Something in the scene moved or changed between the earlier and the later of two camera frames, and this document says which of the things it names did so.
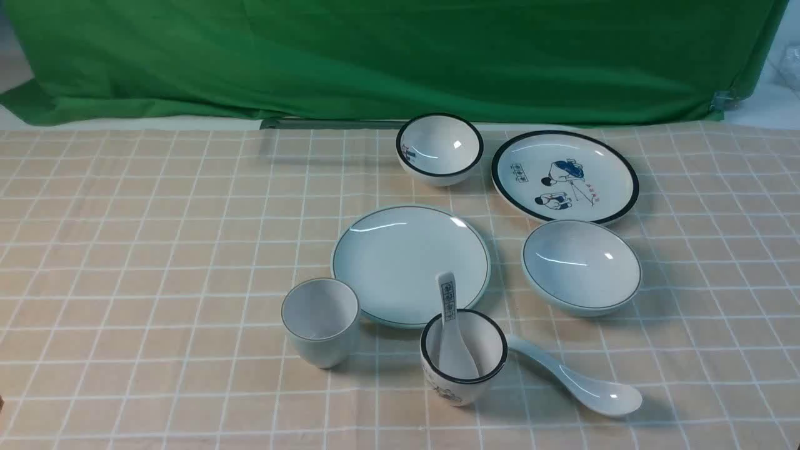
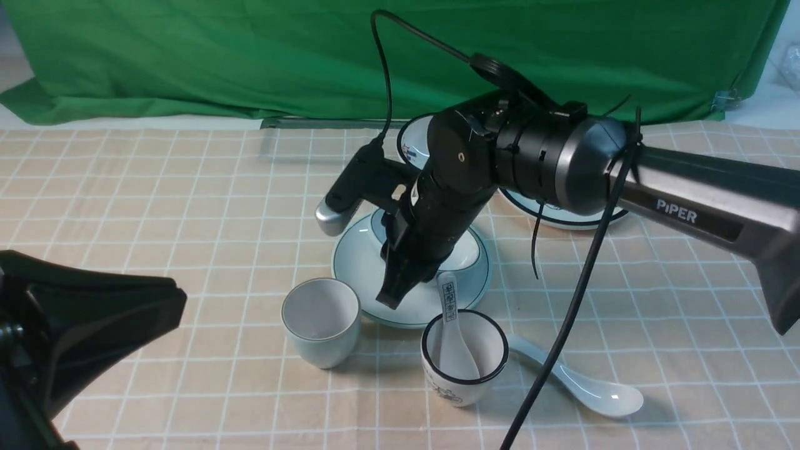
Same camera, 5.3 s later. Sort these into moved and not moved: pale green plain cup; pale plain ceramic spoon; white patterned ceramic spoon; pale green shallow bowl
Moved: pale green shallow bowl
Not moved: pale green plain cup; pale plain ceramic spoon; white patterned ceramic spoon
